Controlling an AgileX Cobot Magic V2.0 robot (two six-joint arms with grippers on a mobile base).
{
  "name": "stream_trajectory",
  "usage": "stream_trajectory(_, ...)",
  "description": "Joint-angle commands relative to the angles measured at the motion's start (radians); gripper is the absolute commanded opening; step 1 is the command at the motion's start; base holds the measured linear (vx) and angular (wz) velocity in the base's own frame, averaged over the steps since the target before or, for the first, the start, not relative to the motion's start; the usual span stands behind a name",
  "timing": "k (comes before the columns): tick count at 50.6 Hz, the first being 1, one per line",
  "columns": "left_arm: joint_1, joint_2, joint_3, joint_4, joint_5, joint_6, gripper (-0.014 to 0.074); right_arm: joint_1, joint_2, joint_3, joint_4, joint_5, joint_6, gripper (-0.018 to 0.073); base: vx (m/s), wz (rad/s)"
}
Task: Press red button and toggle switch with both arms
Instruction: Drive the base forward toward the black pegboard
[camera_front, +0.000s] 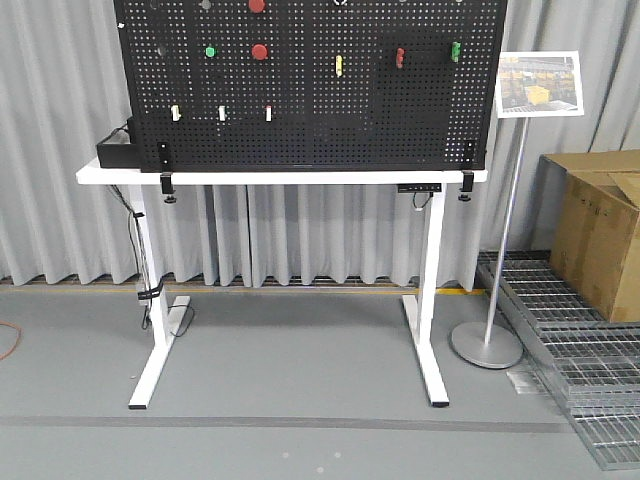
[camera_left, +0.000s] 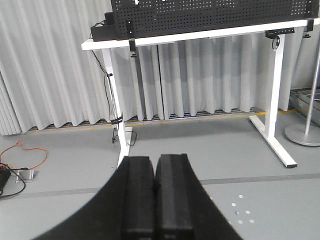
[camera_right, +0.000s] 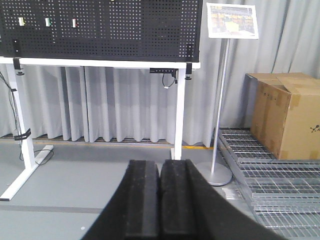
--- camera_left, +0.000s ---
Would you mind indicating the metal floor bracket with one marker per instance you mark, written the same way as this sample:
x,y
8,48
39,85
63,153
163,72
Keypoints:
x,y
27,175

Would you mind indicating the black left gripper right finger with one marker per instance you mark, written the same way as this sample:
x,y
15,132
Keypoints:
x,y
184,210

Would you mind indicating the grey round stand base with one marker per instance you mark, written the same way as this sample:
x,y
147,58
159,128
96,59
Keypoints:
x,y
306,135

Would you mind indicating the black power adapter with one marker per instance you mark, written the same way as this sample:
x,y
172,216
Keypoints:
x,y
5,173

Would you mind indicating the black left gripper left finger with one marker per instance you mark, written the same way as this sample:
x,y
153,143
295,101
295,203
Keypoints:
x,y
123,209

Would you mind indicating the black box on desk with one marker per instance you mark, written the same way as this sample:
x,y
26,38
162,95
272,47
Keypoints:
x,y
104,30

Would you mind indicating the white standing desk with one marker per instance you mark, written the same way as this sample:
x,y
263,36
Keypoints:
x,y
267,128

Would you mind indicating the grey curtain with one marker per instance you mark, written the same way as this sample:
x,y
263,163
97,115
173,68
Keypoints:
x,y
47,79

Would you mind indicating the black perforated pegboard panel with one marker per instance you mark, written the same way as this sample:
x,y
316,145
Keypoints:
x,y
152,18

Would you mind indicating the black desk control panel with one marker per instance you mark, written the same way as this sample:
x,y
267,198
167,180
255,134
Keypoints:
x,y
275,33

